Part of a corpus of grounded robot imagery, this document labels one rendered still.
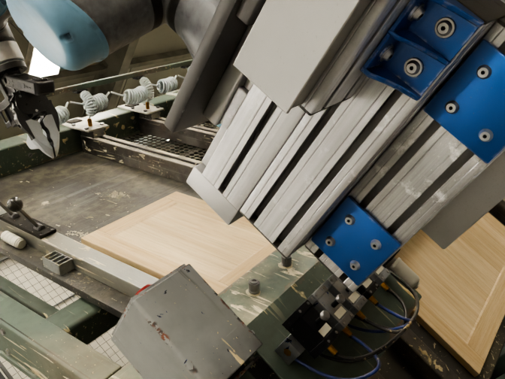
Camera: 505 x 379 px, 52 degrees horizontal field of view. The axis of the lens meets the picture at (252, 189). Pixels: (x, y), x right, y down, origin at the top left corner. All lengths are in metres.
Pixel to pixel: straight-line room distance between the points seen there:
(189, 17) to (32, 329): 0.70
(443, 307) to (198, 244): 0.89
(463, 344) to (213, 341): 1.19
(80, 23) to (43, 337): 0.64
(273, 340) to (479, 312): 1.08
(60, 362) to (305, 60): 0.75
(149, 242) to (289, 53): 1.02
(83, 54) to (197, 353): 0.41
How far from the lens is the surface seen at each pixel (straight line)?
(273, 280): 1.16
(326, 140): 0.58
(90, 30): 0.66
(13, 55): 1.21
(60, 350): 1.05
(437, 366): 1.63
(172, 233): 1.43
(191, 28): 0.67
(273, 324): 1.07
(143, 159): 1.89
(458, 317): 1.89
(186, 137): 2.14
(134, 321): 0.76
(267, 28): 0.45
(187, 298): 0.77
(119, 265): 1.27
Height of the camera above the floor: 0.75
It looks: 13 degrees up
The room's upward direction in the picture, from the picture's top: 45 degrees counter-clockwise
